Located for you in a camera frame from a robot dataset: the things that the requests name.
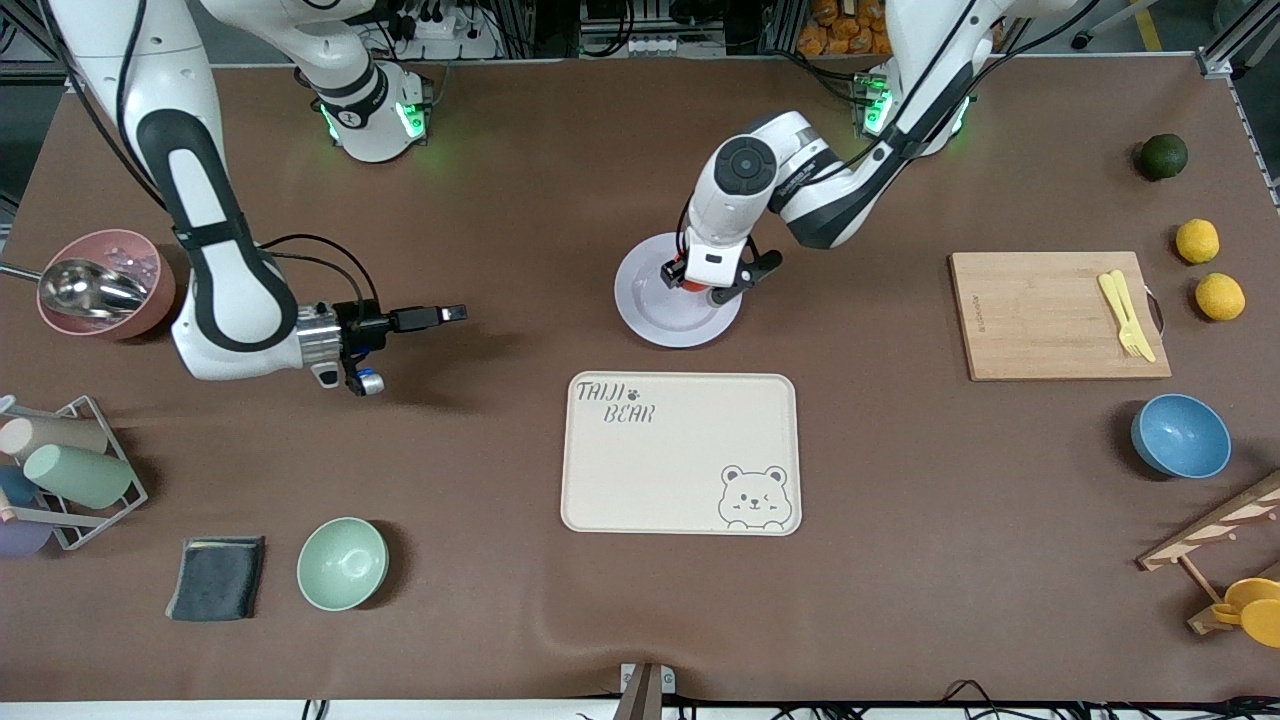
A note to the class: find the cream tray with bear print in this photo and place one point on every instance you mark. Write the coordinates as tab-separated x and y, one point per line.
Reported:
660	470

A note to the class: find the yellow plastic knife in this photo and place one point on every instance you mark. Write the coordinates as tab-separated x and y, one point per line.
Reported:
1140	330

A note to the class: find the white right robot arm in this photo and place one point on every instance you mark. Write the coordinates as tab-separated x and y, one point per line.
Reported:
230	300

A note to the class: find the pale blue round plate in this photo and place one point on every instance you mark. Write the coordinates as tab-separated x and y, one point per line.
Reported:
650	315

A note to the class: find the blue bowl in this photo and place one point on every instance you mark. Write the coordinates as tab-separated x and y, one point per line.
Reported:
1182	437

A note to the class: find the white power strip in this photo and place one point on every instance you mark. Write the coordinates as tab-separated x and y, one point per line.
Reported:
455	40

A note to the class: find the pile of orange fruit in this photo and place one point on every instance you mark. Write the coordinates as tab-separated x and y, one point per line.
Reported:
835	30

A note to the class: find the orange mandarin fruit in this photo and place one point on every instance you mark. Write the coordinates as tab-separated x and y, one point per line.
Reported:
679	278

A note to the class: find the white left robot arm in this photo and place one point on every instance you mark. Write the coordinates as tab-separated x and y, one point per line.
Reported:
820	190

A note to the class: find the yellow plastic fork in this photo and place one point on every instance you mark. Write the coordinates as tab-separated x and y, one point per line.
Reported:
1115	300

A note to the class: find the pale green bowl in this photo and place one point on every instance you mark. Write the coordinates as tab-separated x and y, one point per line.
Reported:
342	563

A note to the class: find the wooden peg dish rack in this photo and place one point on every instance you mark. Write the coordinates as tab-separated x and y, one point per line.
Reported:
1200	535

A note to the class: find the beige cup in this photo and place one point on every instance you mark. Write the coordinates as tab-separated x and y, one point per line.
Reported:
60	433

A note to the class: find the pink bowl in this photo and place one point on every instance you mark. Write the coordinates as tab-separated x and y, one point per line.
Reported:
150	300

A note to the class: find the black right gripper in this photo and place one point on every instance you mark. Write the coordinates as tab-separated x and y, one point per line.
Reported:
362	323

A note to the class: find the blue cup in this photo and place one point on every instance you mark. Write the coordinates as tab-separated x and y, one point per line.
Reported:
15	487

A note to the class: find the aluminium frame profile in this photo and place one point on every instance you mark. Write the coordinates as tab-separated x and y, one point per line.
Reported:
1225	50

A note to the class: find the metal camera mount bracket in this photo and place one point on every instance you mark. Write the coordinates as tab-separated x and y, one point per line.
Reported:
645	690

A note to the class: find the metal scoop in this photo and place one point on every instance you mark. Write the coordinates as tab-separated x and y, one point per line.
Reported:
90	287

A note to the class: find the green-tipped yellow lemon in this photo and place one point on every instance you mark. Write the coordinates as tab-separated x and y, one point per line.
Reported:
1197	241

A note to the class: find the dark green round fruit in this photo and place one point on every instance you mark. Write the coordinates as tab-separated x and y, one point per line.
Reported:
1164	157

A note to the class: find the yellow mug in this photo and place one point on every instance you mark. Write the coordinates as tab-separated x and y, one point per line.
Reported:
1255	610

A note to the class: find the purple cup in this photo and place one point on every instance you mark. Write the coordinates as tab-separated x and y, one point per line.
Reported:
20	538

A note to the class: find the dark grey folded cloth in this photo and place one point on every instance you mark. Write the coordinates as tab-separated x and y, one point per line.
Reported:
215	578

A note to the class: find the mint green cup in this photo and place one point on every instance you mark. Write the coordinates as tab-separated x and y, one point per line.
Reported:
80	475

